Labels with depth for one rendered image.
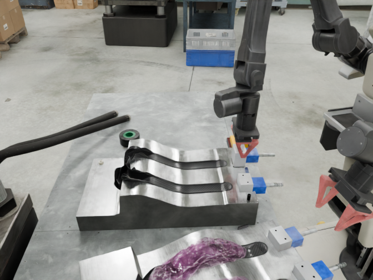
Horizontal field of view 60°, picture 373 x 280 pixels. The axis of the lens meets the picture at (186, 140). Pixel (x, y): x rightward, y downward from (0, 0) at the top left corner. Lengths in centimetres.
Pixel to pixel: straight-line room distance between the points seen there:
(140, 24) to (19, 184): 302
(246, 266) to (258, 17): 60
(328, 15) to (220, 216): 63
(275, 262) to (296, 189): 155
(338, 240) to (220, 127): 79
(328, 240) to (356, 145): 111
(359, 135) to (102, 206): 67
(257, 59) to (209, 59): 328
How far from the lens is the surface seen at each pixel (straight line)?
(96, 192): 101
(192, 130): 135
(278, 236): 86
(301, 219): 218
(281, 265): 85
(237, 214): 94
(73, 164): 123
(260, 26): 89
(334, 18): 104
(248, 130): 94
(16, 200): 118
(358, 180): 73
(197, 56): 414
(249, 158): 102
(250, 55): 87
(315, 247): 168
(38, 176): 258
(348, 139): 66
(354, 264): 170
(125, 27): 492
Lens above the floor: 153
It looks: 34 degrees down
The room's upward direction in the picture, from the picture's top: straight up
